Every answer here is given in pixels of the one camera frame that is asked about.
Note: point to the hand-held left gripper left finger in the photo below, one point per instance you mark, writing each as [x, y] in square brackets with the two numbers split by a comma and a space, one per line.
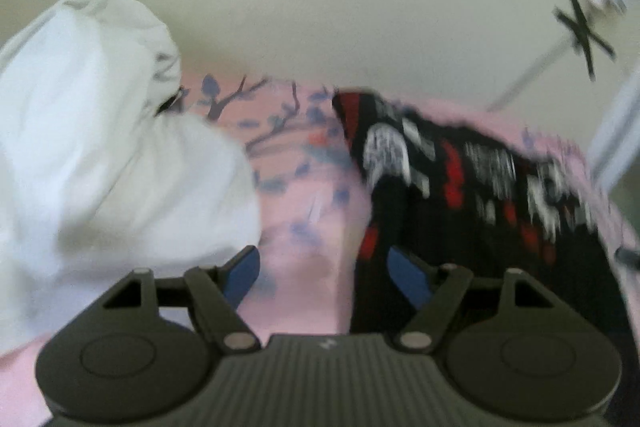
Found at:
[241, 274]

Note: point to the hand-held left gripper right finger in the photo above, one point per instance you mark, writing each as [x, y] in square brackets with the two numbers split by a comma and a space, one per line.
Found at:
[407, 279]

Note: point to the black printed garment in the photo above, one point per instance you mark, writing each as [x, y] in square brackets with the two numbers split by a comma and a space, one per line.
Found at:
[450, 232]

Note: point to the white garment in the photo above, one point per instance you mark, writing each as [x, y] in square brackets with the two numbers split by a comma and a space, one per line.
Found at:
[100, 132]

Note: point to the pink floral bed sheet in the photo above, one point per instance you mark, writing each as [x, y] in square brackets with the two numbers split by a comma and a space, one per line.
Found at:
[310, 267]

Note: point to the white frame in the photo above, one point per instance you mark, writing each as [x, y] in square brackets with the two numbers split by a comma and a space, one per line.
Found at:
[615, 132]

